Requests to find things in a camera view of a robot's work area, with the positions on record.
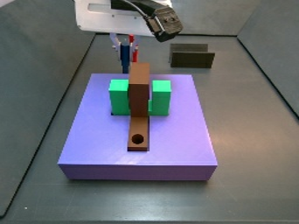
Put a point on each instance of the green U-shaped block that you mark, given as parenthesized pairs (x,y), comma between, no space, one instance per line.
(158,103)

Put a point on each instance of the purple base board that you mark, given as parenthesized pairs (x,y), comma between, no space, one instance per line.
(181,151)

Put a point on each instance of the brown L-shaped block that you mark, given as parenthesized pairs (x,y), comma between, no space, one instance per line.
(138,103)

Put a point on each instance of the blue cylinder peg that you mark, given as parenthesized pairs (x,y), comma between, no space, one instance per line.
(125,58)

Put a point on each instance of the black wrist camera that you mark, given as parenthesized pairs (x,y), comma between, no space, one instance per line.
(159,16)

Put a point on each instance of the red cylinder peg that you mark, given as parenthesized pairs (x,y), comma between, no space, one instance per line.
(134,47)

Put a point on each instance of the black angled bracket holder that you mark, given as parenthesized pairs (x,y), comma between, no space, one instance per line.
(191,56)

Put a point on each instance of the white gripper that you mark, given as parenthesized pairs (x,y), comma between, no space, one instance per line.
(97,17)

